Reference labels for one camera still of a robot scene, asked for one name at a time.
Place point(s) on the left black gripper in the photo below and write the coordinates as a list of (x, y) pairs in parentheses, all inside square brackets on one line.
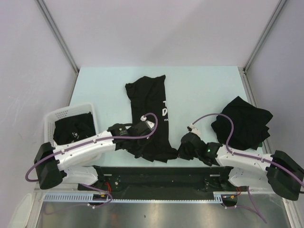
[(138, 152)]

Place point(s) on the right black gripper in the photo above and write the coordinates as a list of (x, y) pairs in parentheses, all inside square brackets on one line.
[(181, 153)]

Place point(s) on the white plastic basket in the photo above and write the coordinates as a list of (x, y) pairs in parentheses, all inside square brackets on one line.
[(65, 112)]

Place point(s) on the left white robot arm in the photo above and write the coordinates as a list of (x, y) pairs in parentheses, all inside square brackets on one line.
[(69, 163)]

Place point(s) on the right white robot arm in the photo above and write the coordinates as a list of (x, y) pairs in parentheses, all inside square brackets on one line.
[(277, 172)]

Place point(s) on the stack of folded black shirts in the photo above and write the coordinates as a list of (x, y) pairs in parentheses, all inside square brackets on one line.
[(250, 124)]

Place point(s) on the black shirt in basket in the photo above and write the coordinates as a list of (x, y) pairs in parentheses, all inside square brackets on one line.
[(74, 128)]

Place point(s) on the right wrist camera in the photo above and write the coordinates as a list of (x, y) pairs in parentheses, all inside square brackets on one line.
[(192, 129)]

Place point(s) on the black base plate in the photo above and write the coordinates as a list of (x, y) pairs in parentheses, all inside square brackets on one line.
[(169, 183)]

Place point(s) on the right cable duct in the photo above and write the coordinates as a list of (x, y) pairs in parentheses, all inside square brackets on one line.
[(227, 197)]

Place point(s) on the cable duct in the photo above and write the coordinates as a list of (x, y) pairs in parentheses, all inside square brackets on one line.
[(227, 197), (76, 197)]

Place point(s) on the left cable duct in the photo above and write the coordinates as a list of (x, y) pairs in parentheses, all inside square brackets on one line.
[(76, 197)]

